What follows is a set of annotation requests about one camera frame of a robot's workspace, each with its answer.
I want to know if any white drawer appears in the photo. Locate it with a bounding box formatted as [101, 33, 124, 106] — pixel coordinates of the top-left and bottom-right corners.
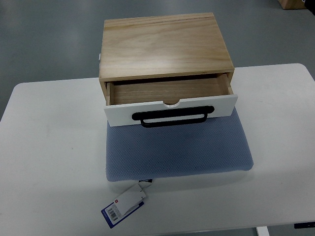
[104, 73, 238, 127]

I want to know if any black drawer handle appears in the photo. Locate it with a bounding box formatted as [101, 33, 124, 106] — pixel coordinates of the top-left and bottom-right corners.
[131, 106, 215, 128]

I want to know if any wooden drawer cabinet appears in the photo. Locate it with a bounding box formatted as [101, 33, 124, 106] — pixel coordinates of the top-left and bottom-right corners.
[99, 13, 234, 91]

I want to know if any blue-grey textured cushion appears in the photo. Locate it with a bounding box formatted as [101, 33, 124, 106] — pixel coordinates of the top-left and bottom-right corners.
[106, 111, 253, 182]

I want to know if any white and blue product tag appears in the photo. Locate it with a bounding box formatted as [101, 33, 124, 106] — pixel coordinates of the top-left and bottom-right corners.
[101, 183, 147, 229]

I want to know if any white table leg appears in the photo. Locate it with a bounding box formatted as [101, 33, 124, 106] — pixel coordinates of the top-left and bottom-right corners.
[255, 226, 270, 236]

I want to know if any cardboard box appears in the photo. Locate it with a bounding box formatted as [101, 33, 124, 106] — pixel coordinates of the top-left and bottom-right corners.
[278, 0, 315, 11]

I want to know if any black table control panel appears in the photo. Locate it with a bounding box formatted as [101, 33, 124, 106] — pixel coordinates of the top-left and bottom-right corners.
[294, 222, 315, 229]

